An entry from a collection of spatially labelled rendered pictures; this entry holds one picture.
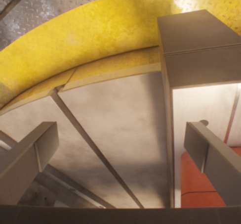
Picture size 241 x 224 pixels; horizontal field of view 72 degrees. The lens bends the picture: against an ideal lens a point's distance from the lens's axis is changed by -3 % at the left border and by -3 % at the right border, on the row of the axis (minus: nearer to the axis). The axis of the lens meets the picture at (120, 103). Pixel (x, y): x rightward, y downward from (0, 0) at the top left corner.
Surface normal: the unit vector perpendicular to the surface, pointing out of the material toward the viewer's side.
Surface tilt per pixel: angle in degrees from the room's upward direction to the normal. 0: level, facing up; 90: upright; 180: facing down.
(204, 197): 97
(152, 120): 0
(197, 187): 97
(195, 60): 90
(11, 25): 0
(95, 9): 0
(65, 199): 71
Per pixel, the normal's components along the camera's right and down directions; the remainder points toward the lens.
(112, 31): -0.12, 0.63
